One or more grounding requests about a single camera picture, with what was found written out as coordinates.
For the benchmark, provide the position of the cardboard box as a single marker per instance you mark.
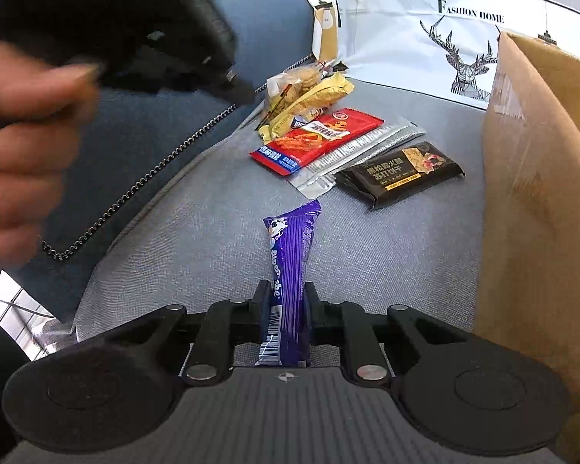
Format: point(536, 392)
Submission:
point(531, 203)

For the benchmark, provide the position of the black cracker packet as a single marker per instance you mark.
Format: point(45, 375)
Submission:
point(401, 174)

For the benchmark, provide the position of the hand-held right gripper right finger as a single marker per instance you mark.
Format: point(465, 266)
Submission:
point(310, 312)

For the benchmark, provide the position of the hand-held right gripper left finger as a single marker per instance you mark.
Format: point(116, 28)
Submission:
point(265, 312)

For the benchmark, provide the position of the grey printed sofa cover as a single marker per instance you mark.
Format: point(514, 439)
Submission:
point(391, 34)

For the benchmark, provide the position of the clear biscuit packet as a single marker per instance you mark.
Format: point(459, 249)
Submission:
point(292, 84)

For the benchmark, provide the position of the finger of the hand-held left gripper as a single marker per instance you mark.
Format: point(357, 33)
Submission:
point(237, 87)

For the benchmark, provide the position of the silver snack packet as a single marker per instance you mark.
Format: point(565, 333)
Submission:
point(357, 152)

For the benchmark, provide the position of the red snack packet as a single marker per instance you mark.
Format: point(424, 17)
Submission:
point(319, 142)

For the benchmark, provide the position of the person's left hand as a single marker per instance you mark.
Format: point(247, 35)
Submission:
point(24, 130)

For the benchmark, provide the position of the yellow snack packet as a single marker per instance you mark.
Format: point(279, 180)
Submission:
point(319, 94)

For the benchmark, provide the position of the small red black wrapper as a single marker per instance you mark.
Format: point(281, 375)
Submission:
point(332, 65)

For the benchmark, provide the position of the purple snack packet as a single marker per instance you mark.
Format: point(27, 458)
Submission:
point(290, 251)

